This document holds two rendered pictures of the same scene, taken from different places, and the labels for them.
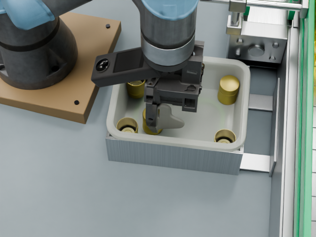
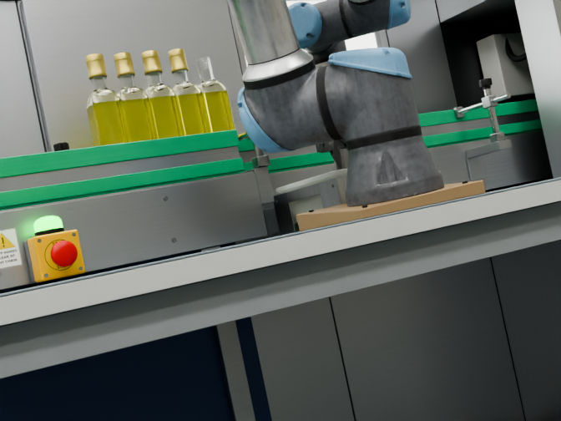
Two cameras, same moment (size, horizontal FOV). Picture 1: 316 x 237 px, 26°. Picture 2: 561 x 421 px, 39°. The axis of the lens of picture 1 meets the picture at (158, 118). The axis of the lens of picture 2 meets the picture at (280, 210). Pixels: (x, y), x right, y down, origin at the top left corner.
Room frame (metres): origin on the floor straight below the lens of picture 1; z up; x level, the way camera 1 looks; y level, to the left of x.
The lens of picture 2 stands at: (1.62, 1.06, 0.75)
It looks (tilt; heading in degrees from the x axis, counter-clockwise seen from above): 2 degrees up; 231
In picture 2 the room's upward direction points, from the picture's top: 12 degrees counter-clockwise
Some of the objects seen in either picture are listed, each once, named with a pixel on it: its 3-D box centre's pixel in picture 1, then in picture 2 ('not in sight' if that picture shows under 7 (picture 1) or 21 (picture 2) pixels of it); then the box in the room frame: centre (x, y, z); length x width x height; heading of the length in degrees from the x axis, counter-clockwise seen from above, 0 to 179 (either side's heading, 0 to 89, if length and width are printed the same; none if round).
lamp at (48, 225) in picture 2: not in sight; (48, 225); (1.13, -0.14, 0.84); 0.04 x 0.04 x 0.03
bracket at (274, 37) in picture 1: (256, 43); (254, 188); (0.69, -0.17, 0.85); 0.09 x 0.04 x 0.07; 83
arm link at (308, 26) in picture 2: not in sight; (315, 25); (0.65, 0.05, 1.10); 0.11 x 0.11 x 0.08; 31
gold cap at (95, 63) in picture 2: not in sight; (96, 67); (0.91, -0.30, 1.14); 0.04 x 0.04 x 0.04
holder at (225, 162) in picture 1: (195, 114); (334, 203); (0.59, -0.06, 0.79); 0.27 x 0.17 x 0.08; 83
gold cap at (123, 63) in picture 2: not in sight; (123, 65); (0.85, -0.30, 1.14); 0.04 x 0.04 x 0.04
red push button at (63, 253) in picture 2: not in sight; (62, 254); (1.14, -0.09, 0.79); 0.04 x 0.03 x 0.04; 173
